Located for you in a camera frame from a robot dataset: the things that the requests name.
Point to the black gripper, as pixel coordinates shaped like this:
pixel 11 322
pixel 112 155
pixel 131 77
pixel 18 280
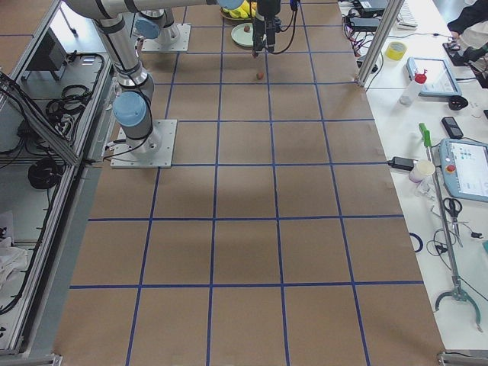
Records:
pixel 265 8

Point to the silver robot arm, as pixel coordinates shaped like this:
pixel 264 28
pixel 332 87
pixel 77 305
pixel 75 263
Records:
pixel 132 108
pixel 156 31

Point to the pale green plate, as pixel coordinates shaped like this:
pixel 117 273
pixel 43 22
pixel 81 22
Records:
pixel 240 37

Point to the yellow banana bunch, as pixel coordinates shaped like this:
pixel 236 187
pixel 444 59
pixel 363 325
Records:
pixel 245 11

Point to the woven wicker basket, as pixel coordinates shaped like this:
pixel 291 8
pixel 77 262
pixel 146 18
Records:
pixel 228 18

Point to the black power adapter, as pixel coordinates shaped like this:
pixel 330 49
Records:
pixel 364 24

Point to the yellow tape roll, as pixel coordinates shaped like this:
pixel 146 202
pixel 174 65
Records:
pixel 395 50

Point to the clear bottle red cap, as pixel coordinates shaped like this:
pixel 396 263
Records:
pixel 413 89

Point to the blue teach pendant far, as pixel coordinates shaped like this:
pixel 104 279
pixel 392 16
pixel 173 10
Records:
pixel 440 80

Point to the blue teach pendant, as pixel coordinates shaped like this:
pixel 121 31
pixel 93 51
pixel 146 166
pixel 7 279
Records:
pixel 440 80
pixel 464 168

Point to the paper cup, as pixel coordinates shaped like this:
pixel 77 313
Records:
pixel 422 169

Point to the blue teach pendant near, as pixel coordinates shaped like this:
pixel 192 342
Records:
pixel 464 168

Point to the black scissors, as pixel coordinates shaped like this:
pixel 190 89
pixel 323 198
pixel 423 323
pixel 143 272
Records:
pixel 454 207

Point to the reacher grabber tool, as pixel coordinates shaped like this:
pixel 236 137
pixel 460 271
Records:
pixel 457 293

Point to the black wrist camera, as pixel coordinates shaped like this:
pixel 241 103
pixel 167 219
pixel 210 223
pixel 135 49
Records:
pixel 294 4

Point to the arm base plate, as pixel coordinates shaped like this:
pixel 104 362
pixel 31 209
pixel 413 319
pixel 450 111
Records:
pixel 172 39
pixel 156 152

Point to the aluminium frame post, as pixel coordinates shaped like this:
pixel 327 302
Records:
pixel 383 30

